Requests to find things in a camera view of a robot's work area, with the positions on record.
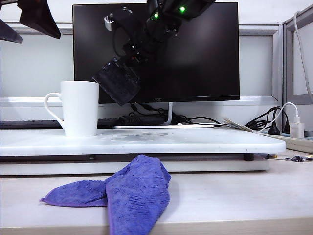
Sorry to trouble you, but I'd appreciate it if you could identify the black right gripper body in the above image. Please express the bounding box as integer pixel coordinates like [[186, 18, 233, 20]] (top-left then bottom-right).
[[136, 24, 172, 62]]

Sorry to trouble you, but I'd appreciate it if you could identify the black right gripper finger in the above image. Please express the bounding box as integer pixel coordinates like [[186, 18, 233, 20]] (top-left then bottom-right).
[[132, 55, 150, 69], [123, 43, 139, 59]]

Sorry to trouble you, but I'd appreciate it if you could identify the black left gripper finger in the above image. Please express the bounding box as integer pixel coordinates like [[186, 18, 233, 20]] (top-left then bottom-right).
[[0, 18, 24, 45], [19, 0, 61, 40]]

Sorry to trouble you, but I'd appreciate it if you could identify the black textured glass cup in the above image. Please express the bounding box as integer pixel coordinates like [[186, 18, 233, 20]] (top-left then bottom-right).
[[91, 57, 141, 106]]

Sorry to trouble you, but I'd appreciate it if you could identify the black computer monitor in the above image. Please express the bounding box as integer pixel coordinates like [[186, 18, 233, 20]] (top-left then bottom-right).
[[72, 1, 240, 105]]

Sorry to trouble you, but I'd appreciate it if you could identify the black power adapter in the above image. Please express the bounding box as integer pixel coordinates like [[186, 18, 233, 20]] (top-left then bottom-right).
[[119, 115, 167, 125]]

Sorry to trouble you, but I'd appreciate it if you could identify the white monitor stand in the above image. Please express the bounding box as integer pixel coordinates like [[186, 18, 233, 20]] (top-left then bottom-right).
[[112, 101, 215, 129]]

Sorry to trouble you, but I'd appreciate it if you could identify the white ceramic mug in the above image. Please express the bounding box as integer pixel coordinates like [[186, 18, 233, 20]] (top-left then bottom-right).
[[44, 80, 100, 137]]

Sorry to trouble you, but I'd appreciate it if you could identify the white raised board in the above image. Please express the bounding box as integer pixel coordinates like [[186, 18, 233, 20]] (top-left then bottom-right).
[[0, 127, 287, 157]]

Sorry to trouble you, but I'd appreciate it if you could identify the stack of paper leaflets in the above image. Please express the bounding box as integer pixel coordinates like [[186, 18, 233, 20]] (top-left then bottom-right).
[[222, 117, 255, 133]]

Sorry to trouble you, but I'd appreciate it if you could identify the white base board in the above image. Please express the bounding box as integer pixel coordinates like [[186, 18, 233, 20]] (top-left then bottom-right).
[[0, 156, 270, 176]]

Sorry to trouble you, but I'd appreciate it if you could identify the purple microfibre cloth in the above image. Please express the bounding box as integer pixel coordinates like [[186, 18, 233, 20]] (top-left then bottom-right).
[[40, 154, 172, 235]]

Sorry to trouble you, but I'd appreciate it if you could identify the black round power plug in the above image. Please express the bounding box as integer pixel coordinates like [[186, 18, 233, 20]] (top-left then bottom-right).
[[268, 121, 281, 136]]

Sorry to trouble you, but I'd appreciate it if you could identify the white USB charger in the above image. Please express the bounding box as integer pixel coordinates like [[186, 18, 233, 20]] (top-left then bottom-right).
[[290, 117, 306, 139]]

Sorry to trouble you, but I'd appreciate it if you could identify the beige power strip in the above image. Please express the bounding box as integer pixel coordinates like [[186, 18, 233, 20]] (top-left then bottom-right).
[[259, 132, 313, 154]]

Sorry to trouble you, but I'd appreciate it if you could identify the small black metal clip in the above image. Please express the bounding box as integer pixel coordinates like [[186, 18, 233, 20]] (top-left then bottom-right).
[[285, 155, 308, 163]]

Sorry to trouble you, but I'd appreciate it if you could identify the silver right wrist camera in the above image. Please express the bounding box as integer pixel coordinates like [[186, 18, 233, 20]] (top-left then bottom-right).
[[104, 7, 134, 32]]

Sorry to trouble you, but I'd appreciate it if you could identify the wide grey aluminium partition frame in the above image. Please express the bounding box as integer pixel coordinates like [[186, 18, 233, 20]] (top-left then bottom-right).
[[0, 22, 284, 108]]

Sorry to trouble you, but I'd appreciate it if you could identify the black power cable bundle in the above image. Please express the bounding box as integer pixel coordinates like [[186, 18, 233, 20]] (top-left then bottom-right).
[[244, 105, 282, 134]]

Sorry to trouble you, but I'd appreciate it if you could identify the thick white cable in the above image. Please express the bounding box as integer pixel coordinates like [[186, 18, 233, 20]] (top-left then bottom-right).
[[293, 11, 313, 103]]

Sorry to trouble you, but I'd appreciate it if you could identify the thin white USB cable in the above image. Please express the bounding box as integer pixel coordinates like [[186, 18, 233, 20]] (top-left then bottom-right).
[[259, 102, 300, 134]]

